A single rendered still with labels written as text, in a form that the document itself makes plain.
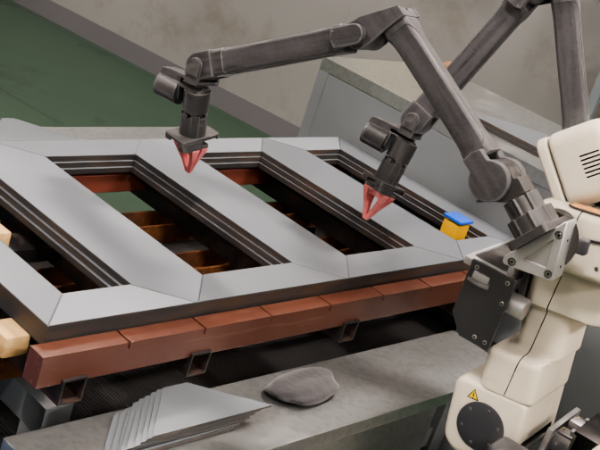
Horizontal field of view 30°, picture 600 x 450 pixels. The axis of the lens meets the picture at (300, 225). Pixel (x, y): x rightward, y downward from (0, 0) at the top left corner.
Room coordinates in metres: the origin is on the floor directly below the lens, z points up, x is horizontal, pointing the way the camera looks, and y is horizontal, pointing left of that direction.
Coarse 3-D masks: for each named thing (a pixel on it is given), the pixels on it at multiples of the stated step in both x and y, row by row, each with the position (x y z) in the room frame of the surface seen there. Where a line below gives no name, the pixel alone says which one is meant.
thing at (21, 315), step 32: (64, 160) 2.41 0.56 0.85; (96, 160) 2.48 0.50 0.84; (128, 160) 2.56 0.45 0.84; (224, 160) 2.81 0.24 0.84; (256, 160) 2.91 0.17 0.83; (352, 160) 3.16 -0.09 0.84; (0, 192) 2.14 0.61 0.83; (160, 192) 2.48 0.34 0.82; (320, 192) 2.78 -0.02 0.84; (32, 224) 2.05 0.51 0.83; (224, 224) 2.36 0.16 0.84; (352, 224) 2.69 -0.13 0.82; (64, 256) 1.98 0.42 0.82; (256, 256) 2.27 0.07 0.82; (0, 288) 1.72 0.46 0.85; (288, 288) 2.10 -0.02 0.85; (320, 288) 2.18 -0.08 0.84; (352, 288) 2.27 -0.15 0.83; (32, 320) 1.66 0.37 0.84; (96, 320) 1.71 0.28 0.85; (128, 320) 1.77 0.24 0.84; (160, 320) 1.83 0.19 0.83
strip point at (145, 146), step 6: (144, 144) 2.67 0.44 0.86; (150, 144) 2.68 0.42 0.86; (156, 144) 2.70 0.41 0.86; (138, 150) 2.61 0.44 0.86; (144, 150) 2.62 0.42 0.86; (150, 150) 2.64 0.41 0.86; (156, 150) 2.65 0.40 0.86; (162, 150) 2.67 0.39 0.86; (168, 150) 2.68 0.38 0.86; (174, 150) 2.70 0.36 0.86
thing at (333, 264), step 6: (324, 258) 2.31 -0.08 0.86; (330, 258) 2.33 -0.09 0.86; (336, 258) 2.34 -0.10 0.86; (342, 258) 2.35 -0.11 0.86; (300, 264) 2.23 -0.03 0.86; (306, 264) 2.25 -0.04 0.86; (312, 264) 2.26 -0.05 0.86; (318, 264) 2.27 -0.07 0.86; (324, 264) 2.28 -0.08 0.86; (330, 264) 2.29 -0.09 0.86; (336, 264) 2.30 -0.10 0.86; (342, 264) 2.31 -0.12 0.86; (318, 270) 2.24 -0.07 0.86; (324, 270) 2.25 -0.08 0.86; (330, 270) 2.26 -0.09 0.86; (336, 270) 2.27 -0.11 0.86; (342, 270) 2.28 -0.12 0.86
